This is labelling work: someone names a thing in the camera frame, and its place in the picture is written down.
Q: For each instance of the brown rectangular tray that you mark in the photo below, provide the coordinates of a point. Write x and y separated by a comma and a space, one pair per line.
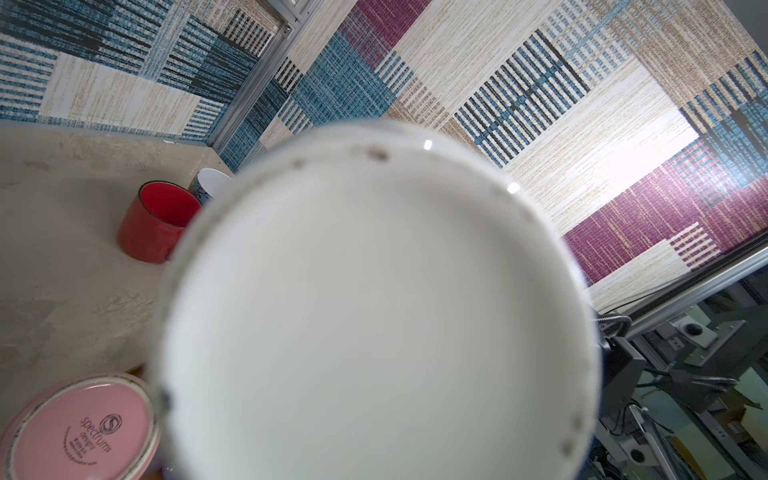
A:
154, 470

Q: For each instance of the white mug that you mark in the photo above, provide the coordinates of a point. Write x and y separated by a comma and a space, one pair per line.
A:
374, 300

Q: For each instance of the red mug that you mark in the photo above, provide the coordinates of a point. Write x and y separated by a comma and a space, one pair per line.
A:
156, 220

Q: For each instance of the pink patterned mug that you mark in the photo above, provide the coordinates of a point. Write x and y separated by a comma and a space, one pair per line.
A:
99, 426

